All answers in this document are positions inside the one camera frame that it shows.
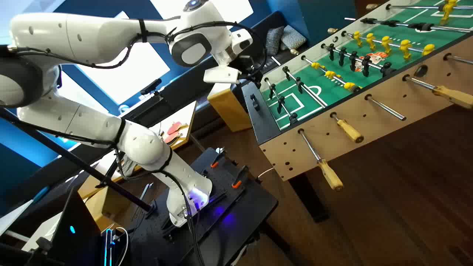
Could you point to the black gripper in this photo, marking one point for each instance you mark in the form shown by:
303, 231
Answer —
250, 67

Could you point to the pale yellow block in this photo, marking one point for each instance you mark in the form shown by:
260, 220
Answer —
330, 174

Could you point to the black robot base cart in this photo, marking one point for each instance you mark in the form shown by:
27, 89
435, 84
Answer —
245, 207

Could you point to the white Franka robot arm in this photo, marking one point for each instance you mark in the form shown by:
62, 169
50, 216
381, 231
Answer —
74, 31

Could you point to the yellow player steel rod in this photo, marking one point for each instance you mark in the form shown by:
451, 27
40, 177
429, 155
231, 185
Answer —
386, 108
405, 49
447, 9

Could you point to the black player steel rod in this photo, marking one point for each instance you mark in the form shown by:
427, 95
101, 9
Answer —
423, 27

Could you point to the dark grey cushion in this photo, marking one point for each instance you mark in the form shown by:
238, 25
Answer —
274, 39

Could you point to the yellow wooden box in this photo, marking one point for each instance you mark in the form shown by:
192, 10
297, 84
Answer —
229, 111

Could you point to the light grey cushion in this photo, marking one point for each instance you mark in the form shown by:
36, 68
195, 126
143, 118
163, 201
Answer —
293, 37

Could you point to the light wooden desk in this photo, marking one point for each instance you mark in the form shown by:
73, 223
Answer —
186, 117

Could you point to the red object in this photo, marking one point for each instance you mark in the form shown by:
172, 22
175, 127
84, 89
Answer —
175, 132

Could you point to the wooden foosball table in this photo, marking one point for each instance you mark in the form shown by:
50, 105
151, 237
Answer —
315, 142

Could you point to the orange clamp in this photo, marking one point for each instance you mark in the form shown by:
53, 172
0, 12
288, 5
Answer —
214, 164
237, 185

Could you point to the black foosball table leg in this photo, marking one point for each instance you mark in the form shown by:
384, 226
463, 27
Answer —
311, 197

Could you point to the black diagonal stand pole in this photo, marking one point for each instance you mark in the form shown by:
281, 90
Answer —
74, 160

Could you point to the tan cardboard box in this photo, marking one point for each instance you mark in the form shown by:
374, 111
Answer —
105, 207

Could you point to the black laptop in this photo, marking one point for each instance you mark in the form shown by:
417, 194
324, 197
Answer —
78, 241

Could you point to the white wrist mount plate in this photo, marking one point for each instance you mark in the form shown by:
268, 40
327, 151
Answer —
222, 74

